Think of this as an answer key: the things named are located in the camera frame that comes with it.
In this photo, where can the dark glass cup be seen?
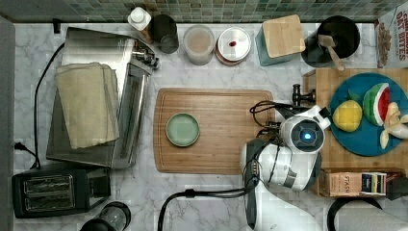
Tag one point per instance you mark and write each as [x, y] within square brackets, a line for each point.
[163, 31]

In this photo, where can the black utensil holder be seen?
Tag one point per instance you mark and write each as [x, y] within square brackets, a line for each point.
[345, 34]

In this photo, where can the translucent plastic container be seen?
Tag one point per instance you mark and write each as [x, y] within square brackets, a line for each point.
[199, 43]

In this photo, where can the toy peeled banana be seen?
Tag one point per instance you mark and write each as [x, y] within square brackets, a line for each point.
[395, 124]

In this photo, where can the stainless steel toaster oven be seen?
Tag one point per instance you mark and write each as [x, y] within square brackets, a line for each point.
[133, 62]

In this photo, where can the green ceramic plate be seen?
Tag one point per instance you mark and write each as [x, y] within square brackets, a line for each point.
[182, 129]

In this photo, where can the yellow toy lemon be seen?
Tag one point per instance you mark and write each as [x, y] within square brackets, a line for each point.
[348, 116]

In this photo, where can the wooden drawer cabinet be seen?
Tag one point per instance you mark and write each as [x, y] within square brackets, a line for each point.
[335, 158]

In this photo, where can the white cap bottle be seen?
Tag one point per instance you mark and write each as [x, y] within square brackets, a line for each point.
[139, 18]

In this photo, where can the tea bag packets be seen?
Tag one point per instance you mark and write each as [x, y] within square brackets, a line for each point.
[374, 183]

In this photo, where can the toy watermelon slice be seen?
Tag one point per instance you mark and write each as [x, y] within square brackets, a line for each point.
[376, 102]

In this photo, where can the black toaster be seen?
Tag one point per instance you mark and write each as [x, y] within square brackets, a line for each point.
[45, 193]

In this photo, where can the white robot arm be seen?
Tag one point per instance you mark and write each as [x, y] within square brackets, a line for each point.
[292, 161]

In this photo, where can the teal canister wooden lid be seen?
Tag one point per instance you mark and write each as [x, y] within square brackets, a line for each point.
[279, 40]

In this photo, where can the blue plate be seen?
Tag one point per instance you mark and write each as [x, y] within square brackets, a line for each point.
[365, 141]

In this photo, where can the beige folded towel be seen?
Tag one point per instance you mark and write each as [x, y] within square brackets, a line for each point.
[89, 98]

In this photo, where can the wooden spatula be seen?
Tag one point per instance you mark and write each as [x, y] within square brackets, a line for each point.
[329, 44]

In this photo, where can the black drawer handle bar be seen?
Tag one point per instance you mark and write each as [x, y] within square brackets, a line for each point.
[298, 97]

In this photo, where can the wooden cutting board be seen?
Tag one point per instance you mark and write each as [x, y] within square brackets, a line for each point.
[225, 125]

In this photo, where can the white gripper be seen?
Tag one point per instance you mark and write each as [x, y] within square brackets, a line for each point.
[294, 115]

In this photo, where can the jar with white lid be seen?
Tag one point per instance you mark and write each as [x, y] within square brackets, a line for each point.
[233, 45]

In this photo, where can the oat bites cereal box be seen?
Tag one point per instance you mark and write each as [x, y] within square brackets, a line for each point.
[391, 35]

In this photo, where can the stash tea box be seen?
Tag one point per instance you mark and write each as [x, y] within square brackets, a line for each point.
[334, 184]

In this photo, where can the black pepper grinder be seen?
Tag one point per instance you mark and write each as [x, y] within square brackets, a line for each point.
[115, 216]

